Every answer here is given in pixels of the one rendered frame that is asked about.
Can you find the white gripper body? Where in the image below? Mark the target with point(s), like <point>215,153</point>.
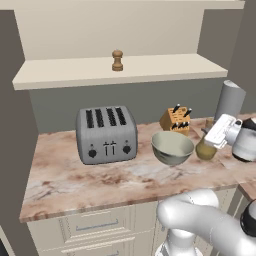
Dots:
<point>218,133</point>

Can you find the brown wooden pepper shaker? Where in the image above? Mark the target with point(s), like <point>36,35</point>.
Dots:
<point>117,60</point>

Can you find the silver four-slot toaster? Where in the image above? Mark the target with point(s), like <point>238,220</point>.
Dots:
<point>106,140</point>

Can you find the wooden knife block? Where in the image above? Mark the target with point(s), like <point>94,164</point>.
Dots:
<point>169,120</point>

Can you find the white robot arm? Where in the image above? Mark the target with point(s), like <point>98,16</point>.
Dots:
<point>200,213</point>

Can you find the grey green mixing bowl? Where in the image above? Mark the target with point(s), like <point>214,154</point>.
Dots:
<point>171,148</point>

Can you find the cream drawer front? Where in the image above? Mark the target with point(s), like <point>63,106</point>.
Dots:
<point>96,226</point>
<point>100,249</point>

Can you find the cream cabinet shelf board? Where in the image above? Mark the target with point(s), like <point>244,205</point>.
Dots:
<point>120,71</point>
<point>133,4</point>

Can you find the olive yellow bottle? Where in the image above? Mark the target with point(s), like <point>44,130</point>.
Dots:
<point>205,151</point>

